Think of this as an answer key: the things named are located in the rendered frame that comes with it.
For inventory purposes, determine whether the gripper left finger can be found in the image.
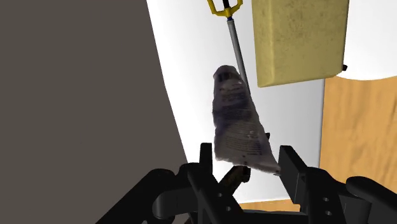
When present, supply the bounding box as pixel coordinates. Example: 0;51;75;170
95;143;246;224

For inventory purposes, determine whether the grey key-shaped sword, yellow guard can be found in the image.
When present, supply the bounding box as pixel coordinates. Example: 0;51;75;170
206;0;252;92

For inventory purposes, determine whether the white rounded table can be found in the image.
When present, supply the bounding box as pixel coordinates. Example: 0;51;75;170
145;0;397;204

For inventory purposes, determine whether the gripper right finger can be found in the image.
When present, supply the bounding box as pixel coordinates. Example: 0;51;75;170
277;144;397;224

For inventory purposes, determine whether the yellow rectangular sponge block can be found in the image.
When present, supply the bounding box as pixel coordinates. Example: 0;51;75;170
250;0;351;88

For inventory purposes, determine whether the white printed squeeze tube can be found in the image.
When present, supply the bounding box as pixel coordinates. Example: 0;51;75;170
211;64;282;176

